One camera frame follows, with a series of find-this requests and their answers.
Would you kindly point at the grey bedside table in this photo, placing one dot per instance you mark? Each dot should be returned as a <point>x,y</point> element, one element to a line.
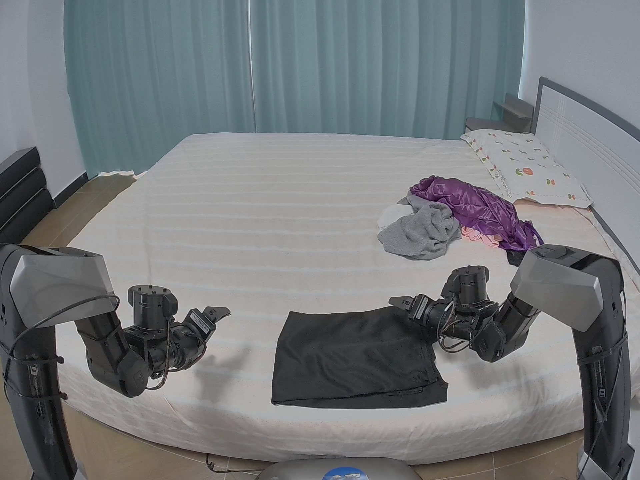
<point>500,123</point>

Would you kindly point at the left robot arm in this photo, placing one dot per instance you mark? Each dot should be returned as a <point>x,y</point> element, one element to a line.
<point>55,283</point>

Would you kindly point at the purple garment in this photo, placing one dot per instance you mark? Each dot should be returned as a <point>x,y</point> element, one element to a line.
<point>480,208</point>

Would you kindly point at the bed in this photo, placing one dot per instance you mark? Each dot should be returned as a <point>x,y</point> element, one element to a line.
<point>275,208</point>

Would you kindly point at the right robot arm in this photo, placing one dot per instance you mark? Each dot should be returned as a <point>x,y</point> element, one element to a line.
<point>555,283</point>

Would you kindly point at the white printed pillow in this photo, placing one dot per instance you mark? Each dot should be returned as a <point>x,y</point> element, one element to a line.
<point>525,168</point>

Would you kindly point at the white garment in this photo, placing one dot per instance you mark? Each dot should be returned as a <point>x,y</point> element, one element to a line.
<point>392,215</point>

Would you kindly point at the grey garment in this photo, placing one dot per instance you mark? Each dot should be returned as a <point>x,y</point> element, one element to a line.
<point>420,235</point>

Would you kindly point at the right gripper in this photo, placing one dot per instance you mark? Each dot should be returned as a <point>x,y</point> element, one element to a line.
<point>424,310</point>

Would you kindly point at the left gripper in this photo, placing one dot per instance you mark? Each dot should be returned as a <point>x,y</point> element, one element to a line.
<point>202,325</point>

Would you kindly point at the small black garment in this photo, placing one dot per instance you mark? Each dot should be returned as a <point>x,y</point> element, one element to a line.
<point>515,258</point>

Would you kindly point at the pink garment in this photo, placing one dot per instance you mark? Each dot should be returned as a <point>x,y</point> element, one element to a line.
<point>480,237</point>

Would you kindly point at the black chest of drawers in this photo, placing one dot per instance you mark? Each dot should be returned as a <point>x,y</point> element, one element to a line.
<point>20,193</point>

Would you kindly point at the blue-green curtain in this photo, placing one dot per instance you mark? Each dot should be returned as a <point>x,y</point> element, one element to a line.
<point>390,48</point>
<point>160,68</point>

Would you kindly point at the black T-shirt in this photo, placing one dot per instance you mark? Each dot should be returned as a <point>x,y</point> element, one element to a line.
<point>350,358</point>

